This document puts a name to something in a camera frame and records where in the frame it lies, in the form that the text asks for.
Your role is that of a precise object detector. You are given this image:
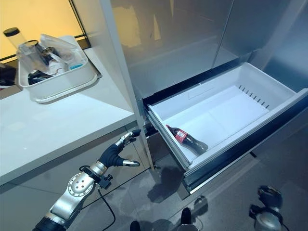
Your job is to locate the dark right robot foot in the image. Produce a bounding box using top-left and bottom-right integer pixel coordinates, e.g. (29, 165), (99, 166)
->
(180, 207), (193, 226)

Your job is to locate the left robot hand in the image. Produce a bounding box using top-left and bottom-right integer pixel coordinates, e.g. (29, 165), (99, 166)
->
(98, 129), (142, 169)

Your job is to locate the black item in bin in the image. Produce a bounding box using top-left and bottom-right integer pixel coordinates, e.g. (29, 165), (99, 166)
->
(27, 69), (53, 86)

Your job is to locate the black right wrist clamp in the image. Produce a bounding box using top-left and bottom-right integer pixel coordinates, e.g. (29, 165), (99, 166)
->
(249, 203), (282, 218)

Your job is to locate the white refrigerator drawer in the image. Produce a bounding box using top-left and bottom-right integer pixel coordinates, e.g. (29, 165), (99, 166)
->
(141, 62), (308, 194)

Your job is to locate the white plastic bin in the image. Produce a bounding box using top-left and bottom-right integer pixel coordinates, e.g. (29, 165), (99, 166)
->
(17, 35), (89, 89)

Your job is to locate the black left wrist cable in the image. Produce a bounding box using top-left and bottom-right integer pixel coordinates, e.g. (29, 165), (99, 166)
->
(96, 186), (116, 231)

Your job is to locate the black wrist clamp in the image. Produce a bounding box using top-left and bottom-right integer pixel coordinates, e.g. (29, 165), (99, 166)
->
(249, 203), (282, 218)
(79, 165), (114, 191)

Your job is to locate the dark left robot foot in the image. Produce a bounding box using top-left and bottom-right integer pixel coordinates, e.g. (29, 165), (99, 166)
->
(129, 219), (141, 231)

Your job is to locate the cola bottle red label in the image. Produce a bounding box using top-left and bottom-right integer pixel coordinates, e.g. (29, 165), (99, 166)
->
(165, 124), (209, 154)

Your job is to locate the white tray under bin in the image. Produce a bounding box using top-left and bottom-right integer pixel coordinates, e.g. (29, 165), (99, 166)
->
(24, 69), (103, 104)

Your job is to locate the clear plastic bag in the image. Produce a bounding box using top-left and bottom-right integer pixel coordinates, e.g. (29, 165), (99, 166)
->
(39, 33), (78, 66)

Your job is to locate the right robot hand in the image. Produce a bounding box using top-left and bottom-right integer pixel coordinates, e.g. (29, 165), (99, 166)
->
(257, 184), (278, 200)

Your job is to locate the black left wrist clamp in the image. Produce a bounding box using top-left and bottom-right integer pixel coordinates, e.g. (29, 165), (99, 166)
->
(79, 165), (114, 191)

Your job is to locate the tall clear black-lidded canister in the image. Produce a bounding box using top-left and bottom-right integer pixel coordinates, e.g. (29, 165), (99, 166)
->
(3, 27), (27, 53)

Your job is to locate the white counter cabinet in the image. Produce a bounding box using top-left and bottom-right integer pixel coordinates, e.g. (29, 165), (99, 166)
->
(0, 46), (155, 231)

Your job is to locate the dark robot foot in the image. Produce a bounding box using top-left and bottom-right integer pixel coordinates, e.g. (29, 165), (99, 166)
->
(129, 219), (141, 231)
(180, 207), (193, 226)

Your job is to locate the stainless steel refrigerator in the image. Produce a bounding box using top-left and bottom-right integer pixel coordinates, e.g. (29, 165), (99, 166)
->
(100, 0), (308, 202)

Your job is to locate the black window frame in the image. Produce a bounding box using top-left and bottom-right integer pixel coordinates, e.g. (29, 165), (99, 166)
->
(0, 0), (91, 64)

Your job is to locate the wide clear black-lidded canister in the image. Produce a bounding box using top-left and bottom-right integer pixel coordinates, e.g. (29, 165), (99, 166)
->
(16, 40), (49, 73)

